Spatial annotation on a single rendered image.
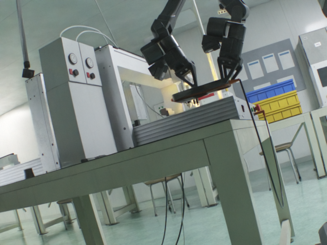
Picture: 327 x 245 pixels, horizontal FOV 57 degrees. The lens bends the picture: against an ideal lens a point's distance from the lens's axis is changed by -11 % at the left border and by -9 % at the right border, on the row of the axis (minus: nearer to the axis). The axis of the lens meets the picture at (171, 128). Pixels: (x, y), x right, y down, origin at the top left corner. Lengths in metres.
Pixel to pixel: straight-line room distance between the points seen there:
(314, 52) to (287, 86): 1.46
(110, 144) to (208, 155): 0.57
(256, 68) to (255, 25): 0.76
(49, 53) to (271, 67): 4.70
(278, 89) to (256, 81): 1.74
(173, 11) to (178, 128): 0.44
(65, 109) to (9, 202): 0.39
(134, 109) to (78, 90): 0.97
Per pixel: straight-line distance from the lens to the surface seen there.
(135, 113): 2.12
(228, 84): 1.06
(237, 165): 0.77
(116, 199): 6.60
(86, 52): 1.33
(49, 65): 1.24
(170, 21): 1.20
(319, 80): 3.96
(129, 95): 2.15
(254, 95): 3.91
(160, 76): 1.14
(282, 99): 3.88
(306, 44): 5.24
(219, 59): 1.04
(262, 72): 5.61
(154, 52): 1.13
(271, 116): 3.88
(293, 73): 5.58
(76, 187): 0.97
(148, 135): 1.32
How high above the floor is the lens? 0.70
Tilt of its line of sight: 5 degrees up
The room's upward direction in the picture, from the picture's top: 15 degrees counter-clockwise
